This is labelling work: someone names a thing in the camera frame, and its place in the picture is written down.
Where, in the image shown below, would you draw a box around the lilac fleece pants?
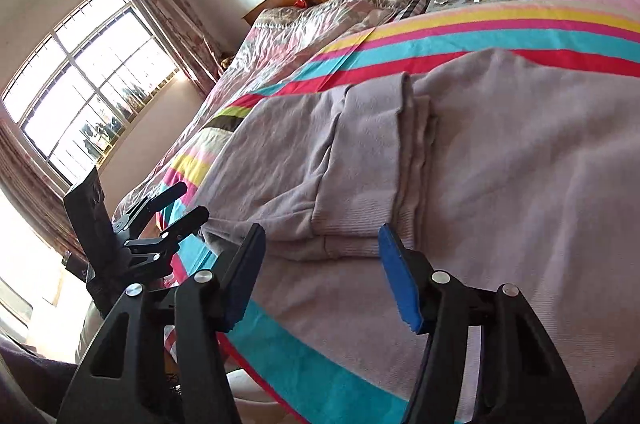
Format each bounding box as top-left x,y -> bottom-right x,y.
193,48 -> 639,423

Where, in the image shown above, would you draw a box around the barred window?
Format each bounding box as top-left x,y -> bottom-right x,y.
2,0 -> 178,185

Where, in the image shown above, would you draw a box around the rainbow striped blanket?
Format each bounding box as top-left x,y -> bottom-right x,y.
154,1 -> 639,423

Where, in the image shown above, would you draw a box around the pink floral quilt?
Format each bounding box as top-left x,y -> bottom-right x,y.
112,0 -> 427,219

